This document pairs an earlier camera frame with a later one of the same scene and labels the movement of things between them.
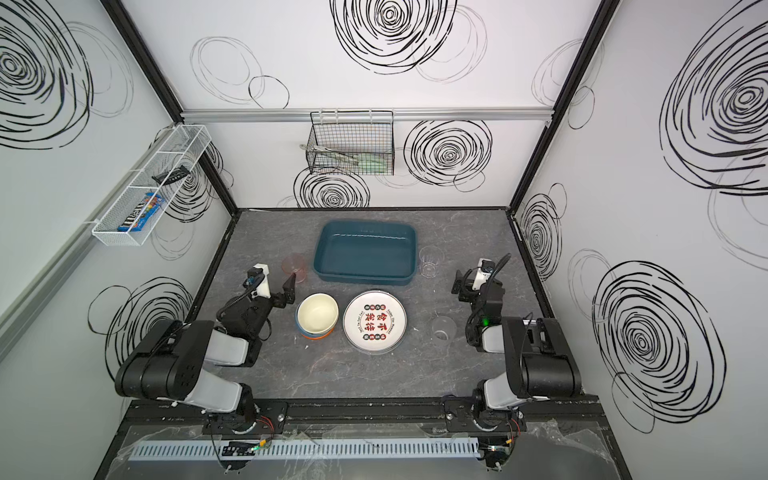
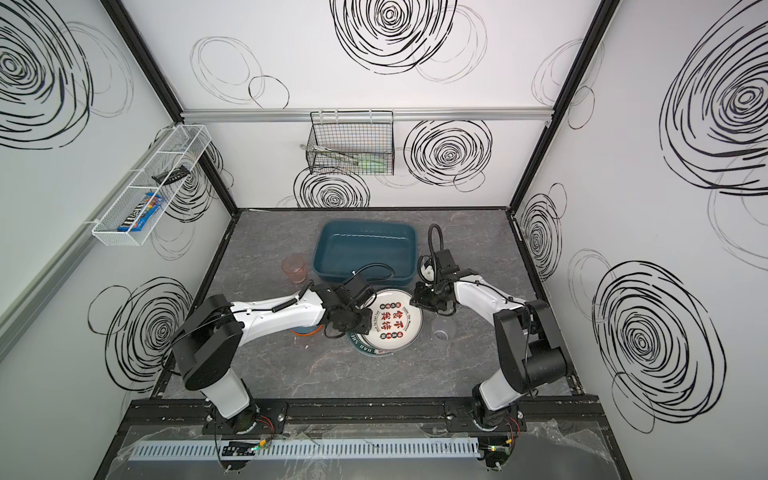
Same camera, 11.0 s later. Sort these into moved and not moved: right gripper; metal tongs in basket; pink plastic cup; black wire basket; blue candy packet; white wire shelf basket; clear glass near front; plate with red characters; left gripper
Moved: right gripper; plate with red characters; left gripper
Not moved: black wire basket; metal tongs in basket; white wire shelf basket; blue candy packet; clear glass near front; pink plastic cup
